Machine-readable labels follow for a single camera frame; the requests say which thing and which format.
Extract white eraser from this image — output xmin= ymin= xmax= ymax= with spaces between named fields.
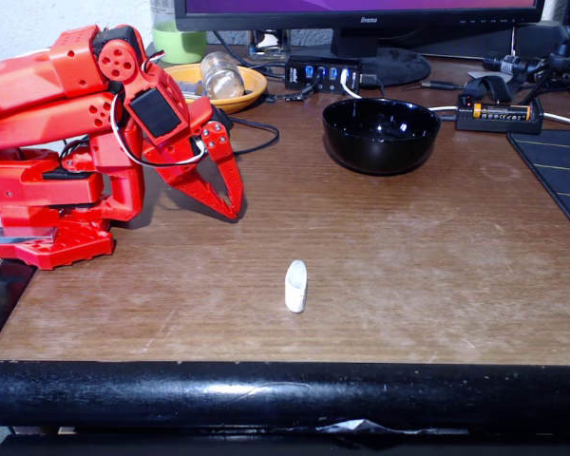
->
xmin=284 ymin=259 xmax=309 ymax=314

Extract clear plastic piece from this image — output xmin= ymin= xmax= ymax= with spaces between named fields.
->
xmin=175 ymin=80 xmax=205 ymax=99

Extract green cup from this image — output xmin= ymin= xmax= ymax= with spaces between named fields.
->
xmin=150 ymin=0 xmax=208 ymax=66

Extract clear glass jar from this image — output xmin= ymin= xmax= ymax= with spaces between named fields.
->
xmin=199 ymin=50 xmax=246 ymax=101

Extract yellow plate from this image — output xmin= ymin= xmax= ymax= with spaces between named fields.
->
xmin=163 ymin=63 xmax=269 ymax=115

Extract black USB hub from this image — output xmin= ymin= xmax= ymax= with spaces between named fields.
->
xmin=284 ymin=54 xmax=362 ymax=95

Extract black bowl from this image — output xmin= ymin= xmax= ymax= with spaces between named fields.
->
xmin=321 ymin=97 xmax=443 ymax=176

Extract black computer monitor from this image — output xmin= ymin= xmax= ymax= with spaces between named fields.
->
xmin=173 ymin=0 xmax=546 ymax=87

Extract black table edge padding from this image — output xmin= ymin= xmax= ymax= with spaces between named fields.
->
xmin=0 ymin=360 xmax=570 ymax=428

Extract black audio plug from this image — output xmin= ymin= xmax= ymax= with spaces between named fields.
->
xmin=401 ymin=79 xmax=466 ymax=92

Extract black battery charger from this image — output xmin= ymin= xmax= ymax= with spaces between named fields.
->
xmin=454 ymin=93 xmax=545 ymax=135

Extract yellow black battery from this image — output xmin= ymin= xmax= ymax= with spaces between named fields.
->
xmin=472 ymin=103 xmax=532 ymax=120

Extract black flashlight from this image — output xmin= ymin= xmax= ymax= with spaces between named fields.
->
xmin=483 ymin=53 xmax=552 ymax=77

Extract black desk mat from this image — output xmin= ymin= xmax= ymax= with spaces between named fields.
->
xmin=506 ymin=128 xmax=570 ymax=243

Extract black tripod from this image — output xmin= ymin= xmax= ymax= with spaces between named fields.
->
xmin=526 ymin=23 xmax=570 ymax=108

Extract white servo cable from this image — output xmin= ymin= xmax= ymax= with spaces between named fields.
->
xmin=109 ymin=49 xmax=208 ymax=170

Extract black camera cable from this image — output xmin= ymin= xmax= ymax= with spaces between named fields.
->
xmin=227 ymin=115 xmax=281 ymax=156

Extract white USB cable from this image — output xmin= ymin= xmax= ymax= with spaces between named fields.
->
xmin=340 ymin=69 xmax=458 ymax=115

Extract black strap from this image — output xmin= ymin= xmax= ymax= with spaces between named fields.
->
xmin=464 ymin=74 xmax=514 ymax=104

